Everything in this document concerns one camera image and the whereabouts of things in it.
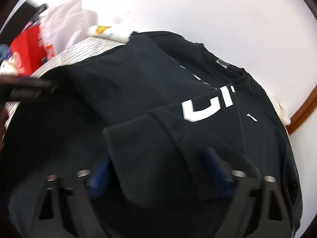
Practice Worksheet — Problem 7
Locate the red paper shopping bag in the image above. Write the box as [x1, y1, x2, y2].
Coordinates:
[10, 25, 48, 76]

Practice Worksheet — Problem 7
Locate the striped quilted mattress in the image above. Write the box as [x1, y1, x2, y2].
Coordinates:
[4, 36, 127, 130]

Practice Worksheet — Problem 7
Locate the brown wooden door frame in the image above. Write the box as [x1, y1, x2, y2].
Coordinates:
[286, 86, 317, 135]

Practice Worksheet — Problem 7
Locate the plaid clothing in bag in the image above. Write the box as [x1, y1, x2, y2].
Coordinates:
[1, 1, 48, 46]

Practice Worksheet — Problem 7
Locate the white yellow-patterned bed sheet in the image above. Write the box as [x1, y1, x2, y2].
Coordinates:
[88, 25, 131, 44]

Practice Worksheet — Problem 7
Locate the person left hand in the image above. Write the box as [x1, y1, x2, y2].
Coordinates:
[0, 108, 9, 151]

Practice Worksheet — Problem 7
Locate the white Miniso plastic bag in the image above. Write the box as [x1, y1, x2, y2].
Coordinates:
[39, 0, 97, 58]

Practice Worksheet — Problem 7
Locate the black sweatshirt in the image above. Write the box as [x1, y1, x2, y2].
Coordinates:
[1, 32, 303, 237]

